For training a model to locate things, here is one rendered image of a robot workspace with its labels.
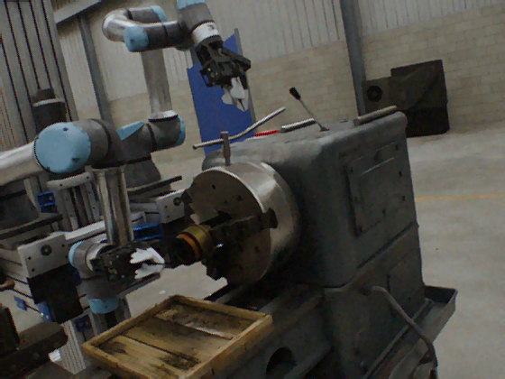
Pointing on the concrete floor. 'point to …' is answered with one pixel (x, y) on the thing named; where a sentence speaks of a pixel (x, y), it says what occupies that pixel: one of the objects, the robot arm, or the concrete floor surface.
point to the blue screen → (229, 120)
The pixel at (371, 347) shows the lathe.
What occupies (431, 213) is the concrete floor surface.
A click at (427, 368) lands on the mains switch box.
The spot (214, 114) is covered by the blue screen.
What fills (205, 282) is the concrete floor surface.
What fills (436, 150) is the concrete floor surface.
